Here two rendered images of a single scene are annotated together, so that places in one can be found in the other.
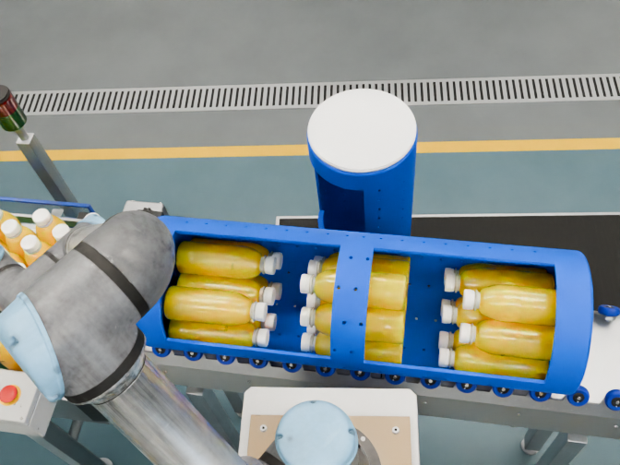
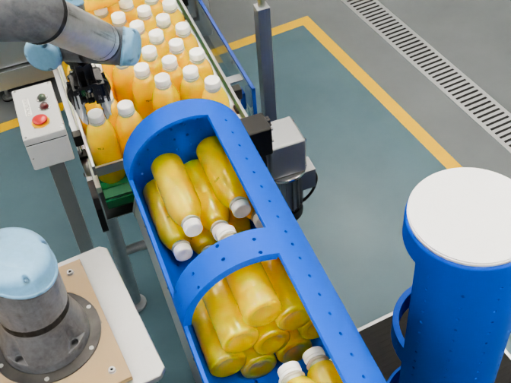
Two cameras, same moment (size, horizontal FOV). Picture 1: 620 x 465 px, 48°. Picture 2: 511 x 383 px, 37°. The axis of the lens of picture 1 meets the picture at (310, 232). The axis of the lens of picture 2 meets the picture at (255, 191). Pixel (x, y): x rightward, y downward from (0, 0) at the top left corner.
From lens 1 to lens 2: 0.84 m
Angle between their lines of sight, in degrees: 36
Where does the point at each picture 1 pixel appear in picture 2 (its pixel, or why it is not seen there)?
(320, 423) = (22, 252)
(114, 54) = not seen: outside the picture
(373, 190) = (422, 270)
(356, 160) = (428, 227)
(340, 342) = (180, 289)
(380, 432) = (105, 359)
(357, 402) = (128, 330)
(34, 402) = (42, 138)
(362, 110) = (496, 202)
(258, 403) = (93, 261)
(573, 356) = not seen: outside the picture
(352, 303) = (210, 266)
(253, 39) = not seen: outside the picture
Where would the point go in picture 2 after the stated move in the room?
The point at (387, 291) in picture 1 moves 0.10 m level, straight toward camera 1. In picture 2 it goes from (246, 292) to (193, 314)
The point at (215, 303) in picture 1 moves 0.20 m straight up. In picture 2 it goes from (174, 187) to (159, 114)
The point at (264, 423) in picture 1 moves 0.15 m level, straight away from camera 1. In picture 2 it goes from (75, 271) to (128, 219)
